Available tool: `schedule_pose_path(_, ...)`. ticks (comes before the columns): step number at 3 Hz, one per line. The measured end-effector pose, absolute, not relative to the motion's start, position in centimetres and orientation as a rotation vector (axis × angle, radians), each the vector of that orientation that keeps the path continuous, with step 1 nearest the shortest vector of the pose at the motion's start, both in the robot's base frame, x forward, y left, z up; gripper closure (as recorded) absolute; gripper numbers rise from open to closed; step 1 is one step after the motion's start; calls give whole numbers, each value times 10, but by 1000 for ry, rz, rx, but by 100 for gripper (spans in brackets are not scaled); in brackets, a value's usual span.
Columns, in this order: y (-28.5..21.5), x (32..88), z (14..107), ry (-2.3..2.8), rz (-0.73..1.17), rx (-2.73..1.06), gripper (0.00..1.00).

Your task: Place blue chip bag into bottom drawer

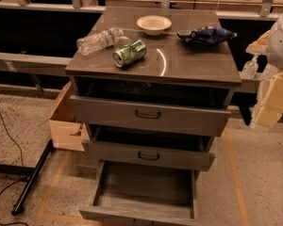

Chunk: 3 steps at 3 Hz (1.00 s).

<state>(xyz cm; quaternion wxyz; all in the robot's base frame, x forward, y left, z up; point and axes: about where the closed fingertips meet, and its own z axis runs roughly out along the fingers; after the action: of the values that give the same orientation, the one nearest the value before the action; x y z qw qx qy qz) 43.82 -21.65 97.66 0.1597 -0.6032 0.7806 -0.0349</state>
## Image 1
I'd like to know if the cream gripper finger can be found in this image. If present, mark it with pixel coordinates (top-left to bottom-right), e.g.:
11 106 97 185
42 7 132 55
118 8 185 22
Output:
262 72 283 114
254 106 282 128

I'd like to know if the blue chip bag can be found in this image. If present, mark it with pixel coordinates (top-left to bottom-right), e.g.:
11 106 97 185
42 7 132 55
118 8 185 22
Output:
177 26 237 46

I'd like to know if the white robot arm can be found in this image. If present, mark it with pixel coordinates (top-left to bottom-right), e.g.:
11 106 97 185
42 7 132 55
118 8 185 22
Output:
246 14 283 130

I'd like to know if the grey drawer cabinet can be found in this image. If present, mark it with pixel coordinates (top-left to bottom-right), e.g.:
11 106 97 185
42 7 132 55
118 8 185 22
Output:
66 7 241 226

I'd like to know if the middle grey drawer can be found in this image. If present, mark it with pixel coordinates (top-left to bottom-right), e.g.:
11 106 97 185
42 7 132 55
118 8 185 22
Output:
82 140 215 171

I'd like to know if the grey drawer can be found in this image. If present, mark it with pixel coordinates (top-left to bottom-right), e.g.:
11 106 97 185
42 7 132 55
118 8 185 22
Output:
82 140 215 171
79 161 207 226
70 96 230 137

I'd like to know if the bottom grey drawer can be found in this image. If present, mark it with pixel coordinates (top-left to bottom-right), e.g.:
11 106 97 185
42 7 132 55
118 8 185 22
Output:
79 161 207 226

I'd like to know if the top grey drawer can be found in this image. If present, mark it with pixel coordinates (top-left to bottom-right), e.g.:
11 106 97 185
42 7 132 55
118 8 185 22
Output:
70 96 230 137

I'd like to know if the left sanitizer bottle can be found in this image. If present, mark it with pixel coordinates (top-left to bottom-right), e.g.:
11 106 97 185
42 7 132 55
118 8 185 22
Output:
241 55 258 79

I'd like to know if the white bowl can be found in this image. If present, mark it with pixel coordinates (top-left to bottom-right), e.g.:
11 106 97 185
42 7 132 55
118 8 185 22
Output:
137 15 172 36

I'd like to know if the green soda can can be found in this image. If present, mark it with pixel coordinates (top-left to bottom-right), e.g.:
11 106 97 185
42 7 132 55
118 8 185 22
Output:
112 40 147 68

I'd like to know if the clear plastic water bottle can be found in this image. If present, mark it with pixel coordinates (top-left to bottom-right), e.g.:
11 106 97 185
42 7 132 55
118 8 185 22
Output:
76 27 124 56

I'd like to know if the cardboard box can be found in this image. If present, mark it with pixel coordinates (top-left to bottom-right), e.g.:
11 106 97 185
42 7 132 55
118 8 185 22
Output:
41 82 89 152

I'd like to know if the black metal stand leg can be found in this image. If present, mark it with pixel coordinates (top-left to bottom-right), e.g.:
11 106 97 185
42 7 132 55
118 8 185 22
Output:
11 139 53 216

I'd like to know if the grey metal rail bench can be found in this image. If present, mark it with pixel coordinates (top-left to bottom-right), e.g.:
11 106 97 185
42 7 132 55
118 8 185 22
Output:
0 49 258 92

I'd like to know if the black floor cable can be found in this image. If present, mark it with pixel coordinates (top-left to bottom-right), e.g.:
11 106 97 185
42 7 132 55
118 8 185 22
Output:
0 102 31 226

